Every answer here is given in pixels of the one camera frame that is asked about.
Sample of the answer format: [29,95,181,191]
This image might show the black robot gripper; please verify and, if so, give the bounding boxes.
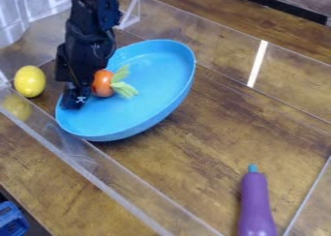
[56,20,116,109]

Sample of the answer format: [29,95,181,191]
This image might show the yellow toy lemon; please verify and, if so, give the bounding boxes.
[14,66,46,98]

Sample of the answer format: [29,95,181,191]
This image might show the blue round tray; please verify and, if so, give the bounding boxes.
[56,40,194,141]

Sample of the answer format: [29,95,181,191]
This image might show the orange toy carrot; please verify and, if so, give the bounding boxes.
[92,65,138,99]

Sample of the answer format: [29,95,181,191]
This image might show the white sheer curtain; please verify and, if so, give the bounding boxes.
[0,0,126,49]

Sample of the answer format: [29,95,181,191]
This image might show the blue plastic object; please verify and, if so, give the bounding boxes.
[0,201,29,236]

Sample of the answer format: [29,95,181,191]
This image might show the black bar in background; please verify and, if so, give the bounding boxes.
[246,0,327,25]

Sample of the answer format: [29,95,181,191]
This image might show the purple toy eggplant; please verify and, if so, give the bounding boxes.
[237,163,277,236]

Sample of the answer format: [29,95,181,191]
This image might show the clear acrylic enclosure wall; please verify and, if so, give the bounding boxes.
[0,0,331,236]

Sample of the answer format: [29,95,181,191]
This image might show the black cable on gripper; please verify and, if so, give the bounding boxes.
[64,18,118,60]

